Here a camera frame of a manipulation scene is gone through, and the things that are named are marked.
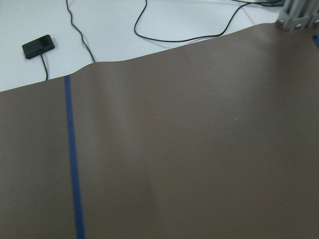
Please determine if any brown paper table mat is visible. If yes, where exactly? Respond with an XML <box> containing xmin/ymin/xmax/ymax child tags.
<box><xmin>0</xmin><ymin>23</ymin><xmax>319</xmax><ymax>239</ymax></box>

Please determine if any aluminium frame post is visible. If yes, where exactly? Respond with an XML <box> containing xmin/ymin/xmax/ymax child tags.
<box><xmin>277</xmin><ymin>0</ymin><xmax>319</xmax><ymax>31</ymax></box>

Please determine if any black cable of puck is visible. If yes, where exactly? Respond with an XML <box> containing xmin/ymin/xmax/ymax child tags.
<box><xmin>39</xmin><ymin>51</ymin><xmax>49</xmax><ymax>81</ymax></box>

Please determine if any small black puck device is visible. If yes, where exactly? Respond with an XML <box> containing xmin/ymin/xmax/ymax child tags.
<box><xmin>22</xmin><ymin>34</ymin><xmax>55</xmax><ymax>59</ymax></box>

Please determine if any black looping desk cable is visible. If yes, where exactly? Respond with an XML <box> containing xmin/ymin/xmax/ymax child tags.
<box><xmin>134</xmin><ymin>0</ymin><xmax>285</xmax><ymax>43</ymax></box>

